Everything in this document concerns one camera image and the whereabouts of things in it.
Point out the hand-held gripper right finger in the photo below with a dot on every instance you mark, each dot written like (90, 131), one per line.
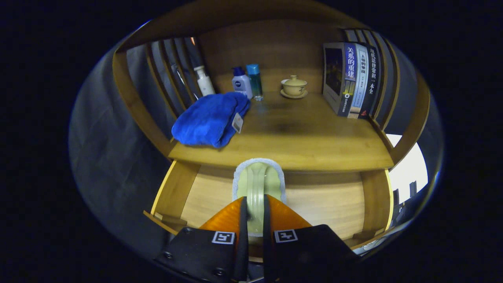
(267, 251)

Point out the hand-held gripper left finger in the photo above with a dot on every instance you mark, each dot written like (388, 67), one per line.
(243, 243)

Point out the green brush with white pad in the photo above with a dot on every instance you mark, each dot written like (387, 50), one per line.
(257, 184)

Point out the wooden drawer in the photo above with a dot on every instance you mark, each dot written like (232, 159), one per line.
(322, 208)

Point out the wooden countertop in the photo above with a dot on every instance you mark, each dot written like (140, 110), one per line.
(298, 133)

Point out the wooden cabinet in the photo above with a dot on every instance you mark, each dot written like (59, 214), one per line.
(275, 43)

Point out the blue towel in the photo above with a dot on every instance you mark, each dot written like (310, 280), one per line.
(208, 118)

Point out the small black tray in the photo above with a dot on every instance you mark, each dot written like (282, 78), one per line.
(412, 188)
(396, 196)

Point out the white bottle with blue cap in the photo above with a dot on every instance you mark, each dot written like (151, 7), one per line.
(241, 83)

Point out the teal bottle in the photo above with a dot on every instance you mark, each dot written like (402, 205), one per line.
(255, 82)

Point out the beige lidded teacup with saucer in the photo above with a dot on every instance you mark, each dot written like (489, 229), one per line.
(294, 86)

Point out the white pump bottle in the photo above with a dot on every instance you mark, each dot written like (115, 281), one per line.
(205, 82)

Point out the book with purple spine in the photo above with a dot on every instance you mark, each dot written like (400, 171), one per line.
(334, 74)

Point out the book with black spine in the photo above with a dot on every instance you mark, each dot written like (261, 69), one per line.
(371, 86)

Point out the book with pale spine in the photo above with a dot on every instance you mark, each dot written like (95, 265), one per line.
(359, 78)

